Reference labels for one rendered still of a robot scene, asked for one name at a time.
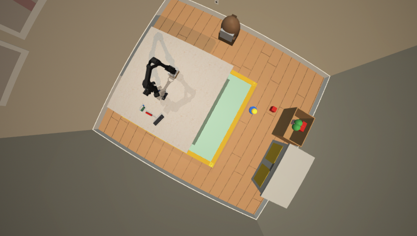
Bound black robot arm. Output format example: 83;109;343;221
142;57;177;96

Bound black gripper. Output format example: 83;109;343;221
150;82;160;97

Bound black flat bar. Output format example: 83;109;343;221
153;115;164;126

